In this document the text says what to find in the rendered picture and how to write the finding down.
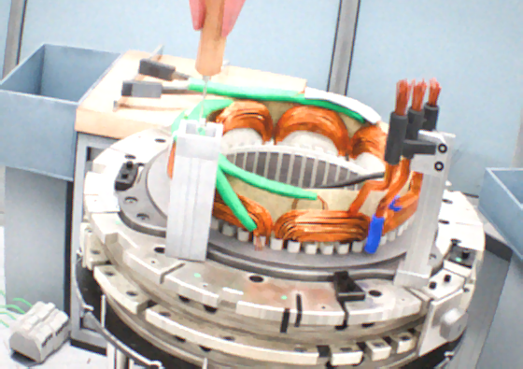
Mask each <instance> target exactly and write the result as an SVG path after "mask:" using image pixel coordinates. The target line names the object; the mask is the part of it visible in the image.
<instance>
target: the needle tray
mask: <svg viewBox="0 0 523 369"><path fill-rule="evenodd" d="M477 208H478V210H480V211H481V212H482V214H483V215H484V216H485V218H486V219H488V221H489V222H490V223H491V226H492V227H494V229H495V230H496V231H497V233H498V234H499V235H500V236H501V237H502V239H503V240H504V241H505V242H506V243H507V244H508V246H509V247H510V248H511V249H512V250H513V255H512V258H511V261H510V264H509V268H508V272H507V275H506V279H505V281H504V285H503V288H502V293H501V296H500V299H499V302H498V304H497V307H496V310H495V314H494V316H493V320H492V322H491V326H490V329H489V332H488V337H487V340H486V342H485V344H484V346H483V349H482V352H481V355H480V358H479V361H478V364H477V366H476V368H475V369H523V168H485V172H484V179H483V182H482V186H481V190H480V193H479V200H478V205H477Z"/></svg>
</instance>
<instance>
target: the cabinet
mask: <svg viewBox="0 0 523 369"><path fill-rule="evenodd" d="M119 141H120V139H117V138H111V137H107V136H102V135H95V134H91V133H82V132H79V133H78V154H77V165H76V177H75V189H74V201H73V203H74V212H73V223H72V230H73V234H72V246H71V248H72V257H71V265H72V268H71V301H70V302H71V321H70V322H71V336H70V347H72V348H79V349H83V350H87V351H89V352H90V353H94V354H98V355H102V356H106V357H107V341H106V340H105V339H104V337H103V336H102V335H100V334H99V333H98V332H97V330H96V329H95V328H93V327H92V324H91V323H90V321H89V320H88V316H87V314H84V313H83V311H82V309H81V307H80V305H79V303H78V299H77V296H76V294H75V289H74V284H73V264H74V260H75V257H76V256H77V252H78V247H79V245H81V244H80V237H79V235H80V225H81V223H83V217H84V214H85V208H84V181H85V178H86V176H87V173H88V172H93V162H94V161H95V159H96V158H97V157H98V156H99V155H100V154H102V153H103V152H104V151H106V150H107V149H109V148H110V147H111V146H113V145H115V144H116V143H118V142H119ZM94 173H98V172H94ZM98 174H102V173H98Z"/></svg>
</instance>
